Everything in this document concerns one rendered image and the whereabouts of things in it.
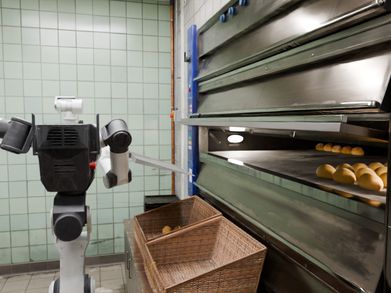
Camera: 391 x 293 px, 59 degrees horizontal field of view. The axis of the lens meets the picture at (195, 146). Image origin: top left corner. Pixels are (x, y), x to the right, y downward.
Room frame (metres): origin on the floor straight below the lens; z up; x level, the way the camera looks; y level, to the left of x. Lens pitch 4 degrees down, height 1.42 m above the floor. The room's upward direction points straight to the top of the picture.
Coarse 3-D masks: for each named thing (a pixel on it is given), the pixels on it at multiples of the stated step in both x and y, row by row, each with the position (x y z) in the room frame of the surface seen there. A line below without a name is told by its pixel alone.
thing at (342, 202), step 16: (224, 160) 2.11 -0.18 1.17; (256, 176) 1.68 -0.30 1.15; (272, 176) 1.52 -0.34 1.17; (288, 176) 1.48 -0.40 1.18; (304, 192) 1.28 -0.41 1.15; (320, 192) 1.19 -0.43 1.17; (336, 192) 1.14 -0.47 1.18; (352, 208) 1.04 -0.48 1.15; (368, 208) 0.97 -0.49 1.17; (384, 208) 0.94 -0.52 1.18
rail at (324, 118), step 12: (180, 120) 2.60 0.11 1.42; (192, 120) 2.28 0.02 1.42; (204, 120) 2.02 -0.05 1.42; (216, 120) 1.81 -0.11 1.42; (228, 120) 1.65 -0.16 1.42; (240, 120) 1.51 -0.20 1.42; (252, 120) 1.39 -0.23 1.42; (264, 120) 1.29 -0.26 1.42; (276, 120) 1.20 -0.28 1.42; (288, 120) 1.13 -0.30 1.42; (300, 120) 1.06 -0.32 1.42; (312, 120) 1.00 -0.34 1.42; (324, 120) 0.95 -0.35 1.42; (336, 120) 0.90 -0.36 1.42
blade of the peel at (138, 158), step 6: (132, 156) 2.11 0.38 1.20; (138, 156) 2.46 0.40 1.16; (144, 156) 2.48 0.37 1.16; (138, 162) 1.93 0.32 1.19; (144, 162) 1.94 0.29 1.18; (150, 162) 2.19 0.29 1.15; (156, 162) 2.31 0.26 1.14; (162, 162) 2.46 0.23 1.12; (162, 168) 1.96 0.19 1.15; (168, 168) 1.97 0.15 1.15; (174, 168) 2.19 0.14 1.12; (180, 168) 2.32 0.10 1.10; (192, 174) 2.04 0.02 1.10
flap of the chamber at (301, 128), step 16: (208, 128) 2.55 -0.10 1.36; (240, 128) 1.64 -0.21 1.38; (256, 128) 1.40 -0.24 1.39; (272, 128) 1.22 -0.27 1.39; (288, 128) 1.12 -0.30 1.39; (304, 128) 1.03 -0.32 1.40; (320, 128) 0.96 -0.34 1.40; (336, 128) 0.89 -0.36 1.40; (352, 128) 0.89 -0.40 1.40; (368, 128) 0.91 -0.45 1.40
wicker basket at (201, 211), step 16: (160, 208) 2.52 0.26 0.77; (176, 208) 2.55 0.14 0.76; (192, 208) 2.59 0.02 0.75; (208, 208) 2.29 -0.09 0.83; (144, 224) 2.48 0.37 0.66; (160, 224) 2.52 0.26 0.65; (176, 224) 2.55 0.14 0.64; (192, 224) 2.03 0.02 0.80; (144, 240) 1.99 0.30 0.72; (192, 240) 2.03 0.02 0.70
